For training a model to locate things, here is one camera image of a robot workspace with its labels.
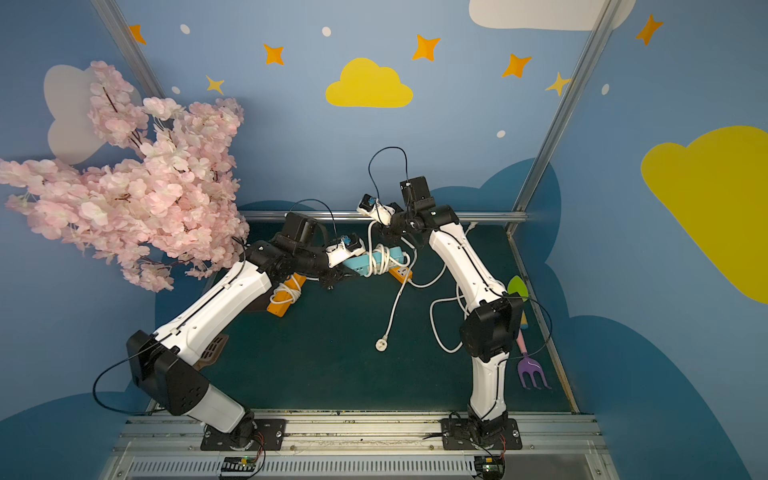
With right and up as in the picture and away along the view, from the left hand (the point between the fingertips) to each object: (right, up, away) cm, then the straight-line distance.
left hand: (355, 263), depth 77 cm
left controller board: (-29, -50, -4) cm, 58 cm away
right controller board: (+34, -51, -4) cm, 61 cm away
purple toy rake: (+50, -30, +9) cm, 59 cm away
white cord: (-21, -10, +17) cm, 29 cm away
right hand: (+7, +12, +6) cm, 15 cm away
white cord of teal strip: (+7, -1, -4) cm, 8 cm away
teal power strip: (+2, 0, -5) cm, 6 cm away
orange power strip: (+13, -4, +27) cm, 31 cm away
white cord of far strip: (+28, -13, +23) cm, 38 cm away
